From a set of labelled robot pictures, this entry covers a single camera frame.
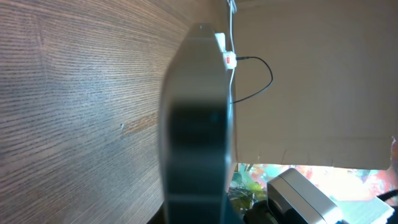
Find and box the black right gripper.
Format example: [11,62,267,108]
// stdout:
[243,200,279,224]

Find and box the white power strip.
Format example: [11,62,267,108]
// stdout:
[215,32,226,52]

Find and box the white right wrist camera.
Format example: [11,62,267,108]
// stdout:
[267,168,343,224]

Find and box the smartphone with teal screen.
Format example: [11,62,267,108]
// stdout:
[159,23,232,223]

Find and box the white usb charger plug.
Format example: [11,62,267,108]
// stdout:
[223,51,237,70]

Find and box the black usb charging cable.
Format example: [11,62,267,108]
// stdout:
[230,55,274,105]

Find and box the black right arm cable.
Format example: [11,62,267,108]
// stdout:
[376,189,398,203]

